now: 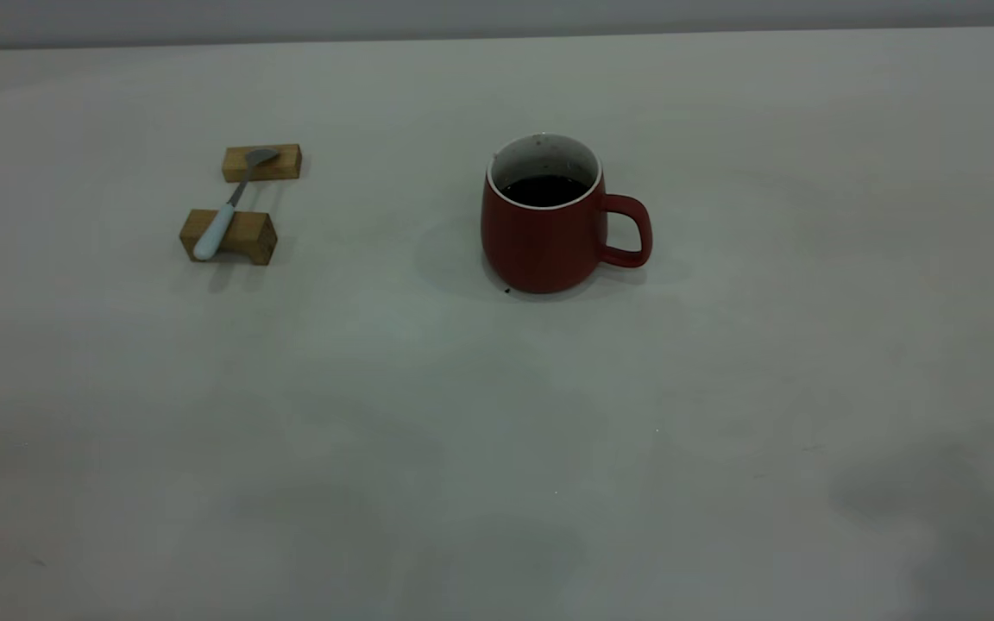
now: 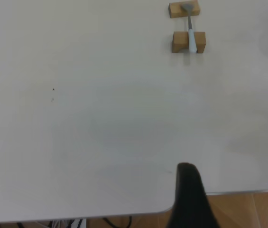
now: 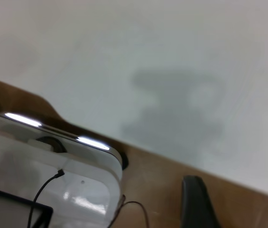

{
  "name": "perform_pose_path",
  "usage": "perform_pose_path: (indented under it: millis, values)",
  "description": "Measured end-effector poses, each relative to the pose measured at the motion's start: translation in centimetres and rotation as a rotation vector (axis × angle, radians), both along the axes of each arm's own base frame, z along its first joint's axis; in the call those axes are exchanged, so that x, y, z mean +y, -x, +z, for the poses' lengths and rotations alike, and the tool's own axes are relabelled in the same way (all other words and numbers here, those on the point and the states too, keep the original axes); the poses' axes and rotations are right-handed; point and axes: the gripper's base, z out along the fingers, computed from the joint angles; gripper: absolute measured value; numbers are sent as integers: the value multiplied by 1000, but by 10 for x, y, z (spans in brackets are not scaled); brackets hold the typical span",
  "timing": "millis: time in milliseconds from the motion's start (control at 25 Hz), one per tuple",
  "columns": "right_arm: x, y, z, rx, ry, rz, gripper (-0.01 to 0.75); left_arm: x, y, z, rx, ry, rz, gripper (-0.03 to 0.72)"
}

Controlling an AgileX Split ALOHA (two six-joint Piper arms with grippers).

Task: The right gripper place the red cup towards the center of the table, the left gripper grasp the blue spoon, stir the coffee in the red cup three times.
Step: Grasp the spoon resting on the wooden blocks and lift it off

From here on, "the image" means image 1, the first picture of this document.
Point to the wooden block with arched underside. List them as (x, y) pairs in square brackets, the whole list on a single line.
[(248, 233)]

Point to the small flat wooden block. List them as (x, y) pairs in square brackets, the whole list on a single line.
[(283, 166)]

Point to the red ceramic mug with coffee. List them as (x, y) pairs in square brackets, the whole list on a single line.
[(544, 246)]

